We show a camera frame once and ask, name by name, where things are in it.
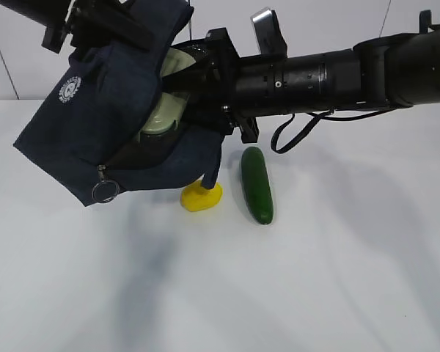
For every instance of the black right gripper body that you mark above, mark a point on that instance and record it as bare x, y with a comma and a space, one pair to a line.
213, 103

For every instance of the yellow lemon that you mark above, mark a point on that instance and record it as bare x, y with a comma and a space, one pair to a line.
195, 197

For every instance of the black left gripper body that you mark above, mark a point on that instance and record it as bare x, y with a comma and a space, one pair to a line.
84, 20

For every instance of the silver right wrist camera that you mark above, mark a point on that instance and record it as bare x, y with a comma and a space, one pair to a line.
268, 33

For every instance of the dark navy lunch bag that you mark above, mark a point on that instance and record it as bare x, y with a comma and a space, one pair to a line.
102, 102

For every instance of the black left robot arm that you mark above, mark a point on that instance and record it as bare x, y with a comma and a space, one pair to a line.
32, 10

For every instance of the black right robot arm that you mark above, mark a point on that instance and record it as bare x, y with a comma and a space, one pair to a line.
372, 78

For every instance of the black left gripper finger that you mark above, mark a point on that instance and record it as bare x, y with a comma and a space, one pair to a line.
130, 32

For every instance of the green lidded glass container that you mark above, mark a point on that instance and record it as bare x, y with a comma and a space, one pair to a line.
170, 106

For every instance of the dark green cucumber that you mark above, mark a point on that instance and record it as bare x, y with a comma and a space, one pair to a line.
256, 186

